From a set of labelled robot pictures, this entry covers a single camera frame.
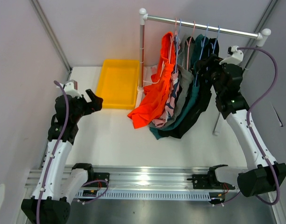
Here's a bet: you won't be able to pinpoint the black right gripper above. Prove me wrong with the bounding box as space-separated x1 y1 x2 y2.
196 54 227 96

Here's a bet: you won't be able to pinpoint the teal shorts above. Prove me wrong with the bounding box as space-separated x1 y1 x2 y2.
150 35 211 140

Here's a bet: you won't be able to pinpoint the black shorts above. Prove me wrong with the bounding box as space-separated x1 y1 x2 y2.
150 46 212 140

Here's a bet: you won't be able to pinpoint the blue hanger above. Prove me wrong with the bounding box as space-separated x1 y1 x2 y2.
190 24 208 87
174 19 182 74
204 26 220 57

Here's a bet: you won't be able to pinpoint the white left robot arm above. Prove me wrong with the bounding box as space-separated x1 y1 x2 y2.
21 89 103 224

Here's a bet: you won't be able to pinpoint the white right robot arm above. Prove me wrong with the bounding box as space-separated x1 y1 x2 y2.
195 54 286 197

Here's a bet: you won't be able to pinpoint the grey shorts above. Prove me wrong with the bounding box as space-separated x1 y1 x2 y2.
149 37 195 130

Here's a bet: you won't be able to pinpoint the pink hanger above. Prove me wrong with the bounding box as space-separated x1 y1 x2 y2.
143 18 178 84
182 21 196 71

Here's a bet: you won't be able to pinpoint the pink hanger far left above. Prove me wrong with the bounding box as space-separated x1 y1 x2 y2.
143 18 178 84

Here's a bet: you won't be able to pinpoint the orange shorts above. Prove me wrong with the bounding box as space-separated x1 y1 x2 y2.
128 32 176 129

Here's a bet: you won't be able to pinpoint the pink patterned shorts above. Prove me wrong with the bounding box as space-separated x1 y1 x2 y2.
150 35 181 128

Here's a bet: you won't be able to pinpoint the yellow plastic tray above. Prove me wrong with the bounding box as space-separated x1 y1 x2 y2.
96 59 139 110

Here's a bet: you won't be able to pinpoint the silver clothes rack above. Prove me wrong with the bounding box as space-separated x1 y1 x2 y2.
135 7 272 136

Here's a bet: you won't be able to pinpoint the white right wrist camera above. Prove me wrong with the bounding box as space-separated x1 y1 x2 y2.
219 45 243 65

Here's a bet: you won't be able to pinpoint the grey slotted cable duct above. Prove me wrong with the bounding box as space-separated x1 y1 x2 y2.
76 189 224 202

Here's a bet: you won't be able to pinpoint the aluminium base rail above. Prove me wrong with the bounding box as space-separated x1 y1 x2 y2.
24 166 239 197

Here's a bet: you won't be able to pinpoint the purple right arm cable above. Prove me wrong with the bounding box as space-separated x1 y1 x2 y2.
237 46 282 206

